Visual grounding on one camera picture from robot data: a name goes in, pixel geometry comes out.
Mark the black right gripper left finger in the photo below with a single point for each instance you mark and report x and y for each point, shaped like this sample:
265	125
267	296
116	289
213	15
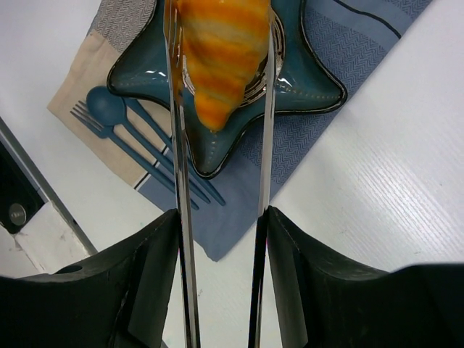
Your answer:
116	298

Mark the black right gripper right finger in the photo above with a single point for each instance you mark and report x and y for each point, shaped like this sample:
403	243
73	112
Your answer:
325	299

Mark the orange striped croissant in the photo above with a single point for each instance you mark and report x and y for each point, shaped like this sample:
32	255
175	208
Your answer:
220	44

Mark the stainless steel tongs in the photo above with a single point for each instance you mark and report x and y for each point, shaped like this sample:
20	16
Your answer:
181	181

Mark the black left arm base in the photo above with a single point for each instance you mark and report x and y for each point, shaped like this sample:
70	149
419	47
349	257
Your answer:
21	196

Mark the blue plastic fork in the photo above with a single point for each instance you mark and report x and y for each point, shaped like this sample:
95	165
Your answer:
102	125

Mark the blue plastic spoon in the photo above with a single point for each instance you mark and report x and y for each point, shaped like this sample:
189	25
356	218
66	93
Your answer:
112	110

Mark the blue star-shaped dish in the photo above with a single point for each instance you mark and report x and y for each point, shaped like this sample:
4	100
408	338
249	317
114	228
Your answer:
303	84

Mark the blue beige striped placemat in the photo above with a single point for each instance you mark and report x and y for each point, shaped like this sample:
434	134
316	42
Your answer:
350	38

